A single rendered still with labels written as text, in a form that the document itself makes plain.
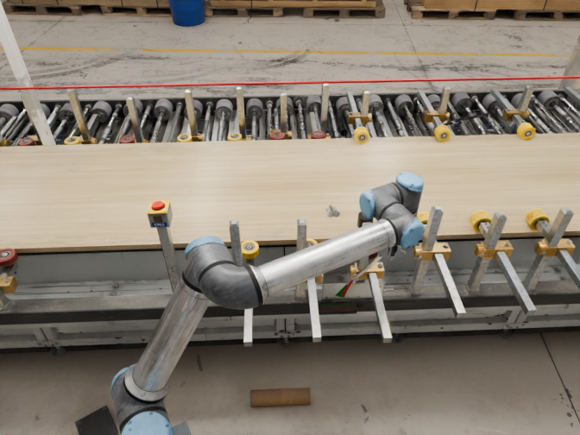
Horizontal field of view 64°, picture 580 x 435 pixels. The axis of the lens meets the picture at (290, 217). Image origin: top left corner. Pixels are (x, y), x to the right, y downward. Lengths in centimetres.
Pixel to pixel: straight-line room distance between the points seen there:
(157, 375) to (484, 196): 164
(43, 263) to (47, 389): 79
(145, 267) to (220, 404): 82
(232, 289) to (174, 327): 29
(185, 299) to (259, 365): 134
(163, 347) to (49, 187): 128
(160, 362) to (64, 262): 94
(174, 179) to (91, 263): 55
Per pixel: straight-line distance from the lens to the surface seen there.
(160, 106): 317
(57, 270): 237
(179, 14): 721
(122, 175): 247
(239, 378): 262
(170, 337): 146
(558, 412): 286
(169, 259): 185
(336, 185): 227
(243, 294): 121
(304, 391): 248
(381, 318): 178
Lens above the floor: 226
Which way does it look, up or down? 41 degrees down
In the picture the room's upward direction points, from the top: straight up
